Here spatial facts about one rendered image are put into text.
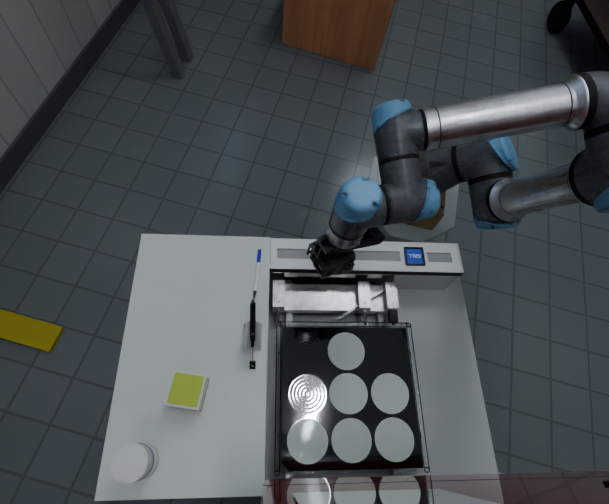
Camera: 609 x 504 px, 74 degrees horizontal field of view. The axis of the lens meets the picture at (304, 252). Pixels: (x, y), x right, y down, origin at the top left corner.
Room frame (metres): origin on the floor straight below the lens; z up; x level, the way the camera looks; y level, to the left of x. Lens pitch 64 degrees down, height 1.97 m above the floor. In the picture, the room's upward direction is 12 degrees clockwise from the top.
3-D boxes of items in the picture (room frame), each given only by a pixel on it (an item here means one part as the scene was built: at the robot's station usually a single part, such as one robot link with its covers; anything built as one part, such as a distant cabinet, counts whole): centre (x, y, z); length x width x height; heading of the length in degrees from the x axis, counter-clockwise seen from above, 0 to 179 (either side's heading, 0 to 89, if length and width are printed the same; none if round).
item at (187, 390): (0.07, 0.19, 1.00); 0.07 x 0.07 x 0.07; 2
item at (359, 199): (0.41, -0.08, 1.36); 0.09 x 0.08 x 0.11; 113
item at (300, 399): (0.16, -0.19, 0.90); 0.34 x 0.34 x 0.01; 12
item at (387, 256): (0.53, -0.18, 0.89); 0.55 x 0.09 x 0.14; 102
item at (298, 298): (0.41, -0.12, 0.87); 0.36 x 0.08 x 0.03; 102
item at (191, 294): (0.17, 0.21, 0.89); 0.62 x 0.35 x 0.14; 12
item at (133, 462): (-0.08, 0.25, 1.01); 0.07 x 0.07 x 0.10
